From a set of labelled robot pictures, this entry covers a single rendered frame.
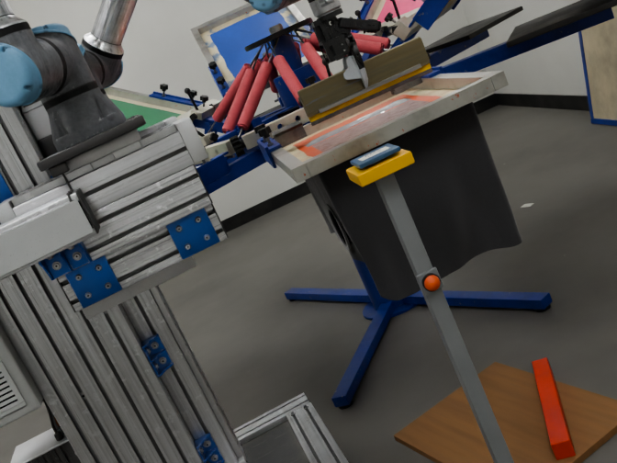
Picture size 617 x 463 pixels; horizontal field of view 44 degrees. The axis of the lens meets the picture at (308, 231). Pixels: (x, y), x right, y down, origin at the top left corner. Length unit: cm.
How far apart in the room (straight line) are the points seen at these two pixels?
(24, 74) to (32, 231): 28
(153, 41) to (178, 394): 489
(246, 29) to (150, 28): 224
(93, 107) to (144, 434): 80
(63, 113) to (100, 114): 7
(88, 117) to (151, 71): 499
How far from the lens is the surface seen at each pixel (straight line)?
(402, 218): 172
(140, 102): 396
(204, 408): 197
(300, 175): 185
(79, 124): 157
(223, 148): 274
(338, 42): 200
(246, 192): 663
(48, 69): 151
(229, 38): 442
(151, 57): 656
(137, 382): 187
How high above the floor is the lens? 127
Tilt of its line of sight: 14 degrees down
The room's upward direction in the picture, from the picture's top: 24 degrees counter-clockwise
